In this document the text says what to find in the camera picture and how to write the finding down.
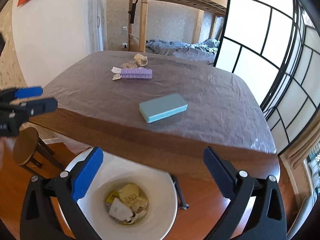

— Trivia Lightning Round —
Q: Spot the yellow paper packaging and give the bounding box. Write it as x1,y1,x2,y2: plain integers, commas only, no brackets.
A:
105,183,149,213

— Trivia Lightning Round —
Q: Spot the teal rectangular box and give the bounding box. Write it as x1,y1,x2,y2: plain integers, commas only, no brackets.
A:
139,93,188,124

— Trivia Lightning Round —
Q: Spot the clear plastic snack wrapper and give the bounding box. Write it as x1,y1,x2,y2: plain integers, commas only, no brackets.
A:
120,62,138,69

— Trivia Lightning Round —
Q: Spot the white trash bin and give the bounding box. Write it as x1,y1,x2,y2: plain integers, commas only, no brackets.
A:
78,152,177,239

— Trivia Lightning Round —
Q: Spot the round wooden stool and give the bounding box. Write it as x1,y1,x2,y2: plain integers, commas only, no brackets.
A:
12,127,64,176

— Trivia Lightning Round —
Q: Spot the beige curtain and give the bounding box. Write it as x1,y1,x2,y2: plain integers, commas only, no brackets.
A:
280,119,320,181

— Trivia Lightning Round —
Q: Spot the white door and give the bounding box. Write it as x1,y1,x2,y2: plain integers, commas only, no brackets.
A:
84,0,107,54

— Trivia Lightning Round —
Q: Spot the grey blue duvet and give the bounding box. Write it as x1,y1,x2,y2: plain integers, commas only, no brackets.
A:
146,38,220,64

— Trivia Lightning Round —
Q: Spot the black framed sliding screen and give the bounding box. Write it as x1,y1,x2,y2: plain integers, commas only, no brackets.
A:
215,0,319,154

